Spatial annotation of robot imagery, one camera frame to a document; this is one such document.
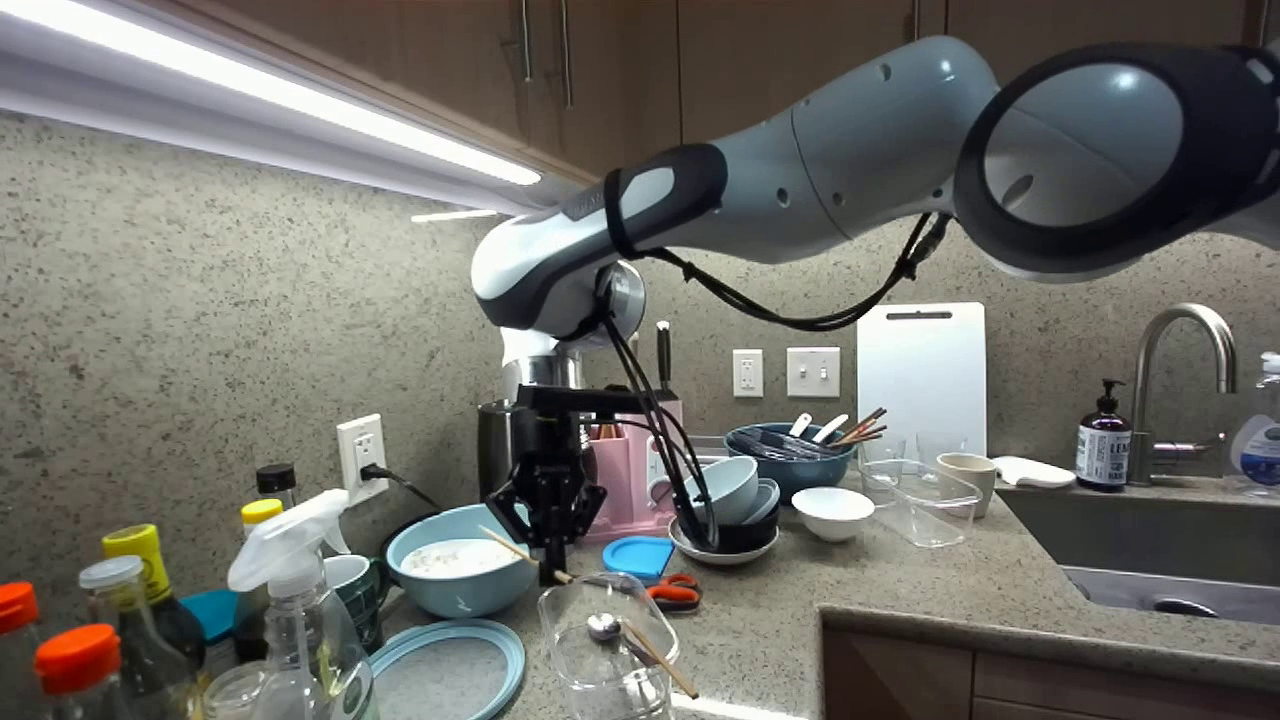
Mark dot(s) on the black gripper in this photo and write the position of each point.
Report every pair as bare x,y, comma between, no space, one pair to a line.
551,469

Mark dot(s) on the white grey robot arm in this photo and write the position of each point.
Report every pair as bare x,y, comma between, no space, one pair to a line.
1071,171

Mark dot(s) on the blue bowl with white content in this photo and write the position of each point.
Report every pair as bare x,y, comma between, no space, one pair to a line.
458,567

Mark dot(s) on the dark blue utensil bowl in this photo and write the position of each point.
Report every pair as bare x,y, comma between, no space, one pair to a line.
786,459

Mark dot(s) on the small white bowl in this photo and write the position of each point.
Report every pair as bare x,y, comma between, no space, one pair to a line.
835,512

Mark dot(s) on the clear glass bowl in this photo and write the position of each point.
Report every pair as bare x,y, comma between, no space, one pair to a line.
929,509

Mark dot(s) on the pink knife block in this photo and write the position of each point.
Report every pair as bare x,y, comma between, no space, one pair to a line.
620,469

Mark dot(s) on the small blue lid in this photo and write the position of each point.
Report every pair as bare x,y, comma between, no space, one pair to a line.
641,556

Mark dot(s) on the white plate under bowls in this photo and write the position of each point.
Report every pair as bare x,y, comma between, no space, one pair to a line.
719,556

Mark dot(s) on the red orange small tool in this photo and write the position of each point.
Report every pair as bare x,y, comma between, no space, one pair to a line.
673,594

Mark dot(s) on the clear glass container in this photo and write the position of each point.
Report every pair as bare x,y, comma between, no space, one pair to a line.
608,650

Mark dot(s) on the stacked dark bowls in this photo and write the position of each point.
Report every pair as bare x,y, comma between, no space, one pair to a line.
729,504

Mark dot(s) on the light blue plate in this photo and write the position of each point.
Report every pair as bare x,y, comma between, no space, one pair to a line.
449,668

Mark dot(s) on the white spray bottle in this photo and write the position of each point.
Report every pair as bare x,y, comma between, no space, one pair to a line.
316,666

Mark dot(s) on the white cutting board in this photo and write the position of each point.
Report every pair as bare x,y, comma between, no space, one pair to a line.
926,366

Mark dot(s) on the dark yellow cap bottle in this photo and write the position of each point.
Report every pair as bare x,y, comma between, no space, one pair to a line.
177,627

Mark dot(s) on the orange cap bottle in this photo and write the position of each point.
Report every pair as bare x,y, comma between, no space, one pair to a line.
80,674

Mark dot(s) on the dark soap dispenser bottle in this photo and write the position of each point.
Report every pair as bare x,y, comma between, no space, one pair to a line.
1104,445

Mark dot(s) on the under cabinet light strip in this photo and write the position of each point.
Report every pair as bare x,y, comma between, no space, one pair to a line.
173,81

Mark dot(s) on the steel sink faucet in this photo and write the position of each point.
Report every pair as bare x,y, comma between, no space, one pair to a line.
1187,368

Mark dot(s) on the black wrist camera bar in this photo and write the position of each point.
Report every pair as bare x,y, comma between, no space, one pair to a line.
553,400

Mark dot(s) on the white wall outlet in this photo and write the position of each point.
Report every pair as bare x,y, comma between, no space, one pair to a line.
363,440

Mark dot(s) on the white small switch plate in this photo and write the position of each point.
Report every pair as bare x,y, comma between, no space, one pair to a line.
745,373

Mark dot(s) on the white light switch plate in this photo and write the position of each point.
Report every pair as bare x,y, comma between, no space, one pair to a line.
815,373

